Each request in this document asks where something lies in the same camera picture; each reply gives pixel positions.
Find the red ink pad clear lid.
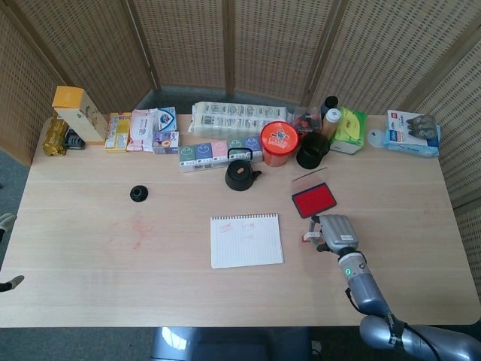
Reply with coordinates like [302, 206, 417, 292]
[291, 168, 337, 218]

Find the pink wet wipes pack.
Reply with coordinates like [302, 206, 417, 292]
[126, 108, 159, 153]

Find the black mesh pen cup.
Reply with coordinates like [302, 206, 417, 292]
[295, 132, 331, 169]

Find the gold foil box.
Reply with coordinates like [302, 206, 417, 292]
[41, 117, 71, 156]

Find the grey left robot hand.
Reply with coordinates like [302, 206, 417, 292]
[0, 212, 26, 293]

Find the multicolour pocket tissue multipack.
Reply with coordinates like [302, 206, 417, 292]
[178, 135, 264, 174]

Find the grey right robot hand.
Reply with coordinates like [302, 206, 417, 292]
[307, 214, 360, 256]

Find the clear plastic container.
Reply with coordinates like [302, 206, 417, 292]
[291, 106, 324, 135]

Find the dark bottle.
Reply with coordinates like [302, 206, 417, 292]
[321, 96, 340, 117]

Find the orange tub with lid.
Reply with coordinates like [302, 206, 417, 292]
[259, 120, 301, 167]

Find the black teapot with handle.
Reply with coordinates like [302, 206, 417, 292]
[224, 147, 263, 192]

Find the yellow printed snack box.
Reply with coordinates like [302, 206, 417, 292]
[104, 111, 132, 153]

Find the brown bottle with white cap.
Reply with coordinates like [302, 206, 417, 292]
[322, 108, 341, 138]

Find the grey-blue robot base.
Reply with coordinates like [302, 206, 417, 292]
[150, 326, 313, 361]

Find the tall cream box orange end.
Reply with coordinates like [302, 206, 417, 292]
[51, 85, 110, 147]

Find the white spiral notepad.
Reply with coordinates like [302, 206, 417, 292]
[209, 212, 286, 270]

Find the pale blue round disc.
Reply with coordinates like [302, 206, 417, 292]
[367, 127, 388, 150]

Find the small black round plastic part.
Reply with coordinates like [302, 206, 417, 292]
[129, 184, 150, 203]

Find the large white paper roll pack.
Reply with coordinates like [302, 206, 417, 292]
[189, 101, 294, 139]

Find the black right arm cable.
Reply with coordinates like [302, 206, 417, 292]
[344, 287, 443, 361]

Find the white and blue small box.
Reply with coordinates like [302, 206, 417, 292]
[153, 106, 177, 133]

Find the purple box with peach print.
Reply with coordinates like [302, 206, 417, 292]
[152, 130, 180, 155]

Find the green tissue box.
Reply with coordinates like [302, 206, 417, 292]
[329, 107, 368, 155]

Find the blue tissue package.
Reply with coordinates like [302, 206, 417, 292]
[382, 109, 443, 158]

